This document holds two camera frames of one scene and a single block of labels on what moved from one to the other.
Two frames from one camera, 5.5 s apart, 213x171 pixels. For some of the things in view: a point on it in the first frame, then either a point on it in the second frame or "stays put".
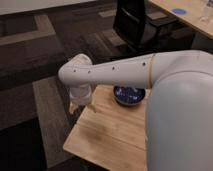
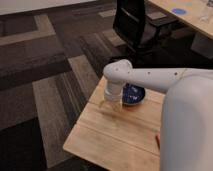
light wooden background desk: [197, 12] stays put
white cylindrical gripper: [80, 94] to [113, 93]
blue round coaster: [179, 11] stays put
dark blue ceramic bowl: [128, 95] stays put
